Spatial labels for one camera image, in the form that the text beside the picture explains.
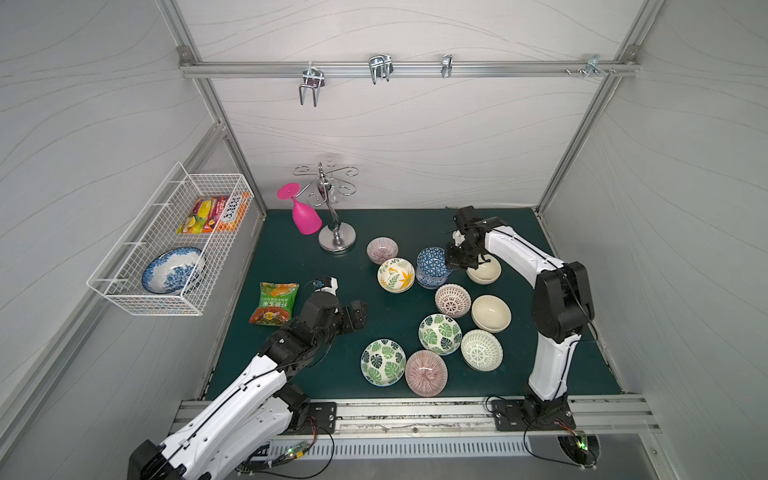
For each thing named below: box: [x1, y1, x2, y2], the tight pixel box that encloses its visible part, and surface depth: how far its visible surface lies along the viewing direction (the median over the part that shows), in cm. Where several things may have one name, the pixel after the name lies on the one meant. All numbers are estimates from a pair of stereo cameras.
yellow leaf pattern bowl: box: [377, 257, 416, 294], surface depth 100 cm
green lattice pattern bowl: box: [460, 329, 504, 372], surface depth 84 cm
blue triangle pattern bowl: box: [416, 246, 453, 289], surface depth 97 cm
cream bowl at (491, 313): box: [471, 294, 512, 333], surface depth 91 cm
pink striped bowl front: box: [404, 350, 448, 398], surface depth 80 cm
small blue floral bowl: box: [416, 266, 453, 289], surface depth 95 cm
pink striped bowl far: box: [366, 237, 399, 265], surface depth 107 cm
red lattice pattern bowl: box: [435, 283, 472, 319], surface depth 95 cm
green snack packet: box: [249, 282, 300, 326], surface depth 92 cm
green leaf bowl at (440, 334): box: [418, 313, 463, 356], surface depth 88 cm
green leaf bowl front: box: [360, 338, 407, 388], surface depth 83 cm
